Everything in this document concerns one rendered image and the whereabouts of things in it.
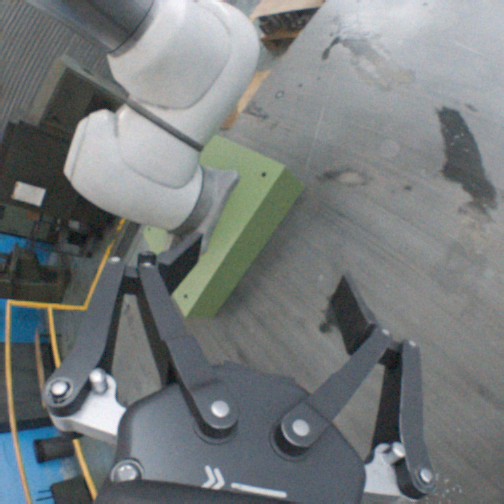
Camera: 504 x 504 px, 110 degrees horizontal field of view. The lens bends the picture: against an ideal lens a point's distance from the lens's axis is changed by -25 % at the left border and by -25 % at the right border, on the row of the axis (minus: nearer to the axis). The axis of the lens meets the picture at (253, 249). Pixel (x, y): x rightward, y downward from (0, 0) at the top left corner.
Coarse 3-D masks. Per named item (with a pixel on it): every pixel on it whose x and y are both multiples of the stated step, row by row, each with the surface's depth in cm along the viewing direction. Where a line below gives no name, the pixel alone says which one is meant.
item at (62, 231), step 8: (32, 216) 260; (40, 216) 237; (40, 224) 234; (48, 224) 241; (56, 224) 249; (64, 224) 283; (80, 224) 337; (32, 232) 261; (64, 232) 260; (72, 232) 286; (80, 232) 275; (88, 232) 283; (32, 240) 243; (56, 240) 286; (72, 240) 288; (80, 240) 295; (88, 240) 289; (24, 248) 237; (40, 248) 259; (56, 248) 279; (80, 248) 312; (80, 256) 303; (88, 256) 313
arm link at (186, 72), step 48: (48, 0) 14; (96, 0) 16; (144, 0) 19; (192, 0) 23; (144, 48) 22; (192, 48) 24; (240, 48) 28; (144, 96) 28; (192, 96) 29; (240, 96) 36; (192, 144) 35
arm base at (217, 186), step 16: (208, 176) 44; (224, 176) 45; (240, 176) 45; (208, 192) 43; (224, 192) 44; (208, 208) 44; (192, 224) 44; (208, 224) 45; (176, 240) 49; (208, 240) 46
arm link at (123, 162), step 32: (96, 128) 28; (128, 128) 30; (160, 128) 31; (96, 160) 29; (128, 160) 31; (160, 160) 33; (192, 160) 37; (96, 192) 32; (128, 192) 33; (160, 192) 36; (192, 192) 41; (160, 224) 42
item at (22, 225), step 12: (0, 204) 383; (0, 216) 393; (12, 216) 413; (24, 216) 432; (48, 216) 471; (0, 228) 404; (12, 228) 424; (24, 228) 444; (48, 228) 485; (36, 240) 477; (48, 240) 499
